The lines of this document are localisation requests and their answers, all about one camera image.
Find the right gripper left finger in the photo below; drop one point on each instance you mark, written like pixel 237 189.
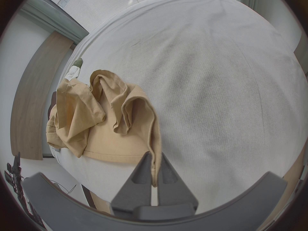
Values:
pixel 134 189

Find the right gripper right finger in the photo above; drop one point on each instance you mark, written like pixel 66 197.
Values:
pixel 173 189

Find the tan shorts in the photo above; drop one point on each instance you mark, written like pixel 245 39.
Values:
pixel 115 141

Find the brown garment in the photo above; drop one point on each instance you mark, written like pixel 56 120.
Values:
pixel 52 102

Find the white garment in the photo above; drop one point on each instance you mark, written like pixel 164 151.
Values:
pixel 72 73

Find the green garment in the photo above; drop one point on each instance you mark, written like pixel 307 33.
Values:
pixel 78 62

